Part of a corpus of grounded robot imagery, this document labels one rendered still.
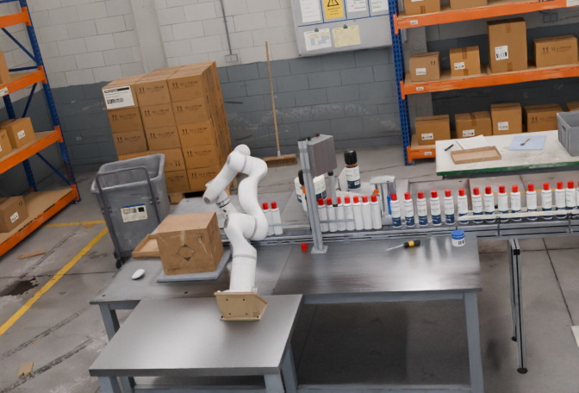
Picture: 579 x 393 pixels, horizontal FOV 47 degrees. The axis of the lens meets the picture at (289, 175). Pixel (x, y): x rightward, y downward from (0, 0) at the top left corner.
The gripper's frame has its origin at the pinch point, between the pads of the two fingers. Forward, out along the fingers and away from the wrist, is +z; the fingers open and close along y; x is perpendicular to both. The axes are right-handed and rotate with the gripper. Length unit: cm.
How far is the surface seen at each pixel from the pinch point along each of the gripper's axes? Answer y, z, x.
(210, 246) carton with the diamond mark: -39.2, -5.8, 1.4
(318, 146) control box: -15, -26, -74
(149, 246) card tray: 1, -10, 62
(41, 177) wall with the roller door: 382, -58, 398
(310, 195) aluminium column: -16, -3, -57
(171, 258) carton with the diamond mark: -41.9, -9.2, 25.0
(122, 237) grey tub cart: 137, 7, 170
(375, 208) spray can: -3, 23, -83
